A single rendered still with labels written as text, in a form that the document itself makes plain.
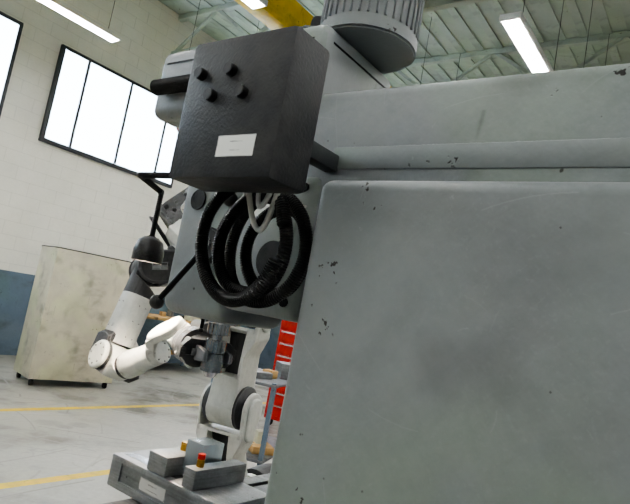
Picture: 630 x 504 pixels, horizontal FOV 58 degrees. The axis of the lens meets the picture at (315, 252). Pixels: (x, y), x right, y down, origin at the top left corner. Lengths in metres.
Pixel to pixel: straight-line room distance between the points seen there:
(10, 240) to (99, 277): 2.20
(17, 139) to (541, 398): 8.96
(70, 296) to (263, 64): 6.63
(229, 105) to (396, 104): 0.30
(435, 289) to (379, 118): 0.37
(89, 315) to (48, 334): 0.50
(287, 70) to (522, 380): 0.47
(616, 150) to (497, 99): 0.19
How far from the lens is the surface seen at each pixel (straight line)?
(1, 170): 9.22
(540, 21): 9.68
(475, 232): 0.72
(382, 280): 0.76
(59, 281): 7.26
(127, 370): 1.57
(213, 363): 1.23
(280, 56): 0.79
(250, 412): 1.93
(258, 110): 0.78
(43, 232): 9.50
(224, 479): 1.29
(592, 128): 0.85
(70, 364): 7.46
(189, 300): 1.18
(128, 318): 1.65
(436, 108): 0.94
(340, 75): 1.13
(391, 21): 1.14
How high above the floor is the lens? 1.36
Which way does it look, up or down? 6 degrees up
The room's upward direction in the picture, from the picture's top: 10 degrees clockwise
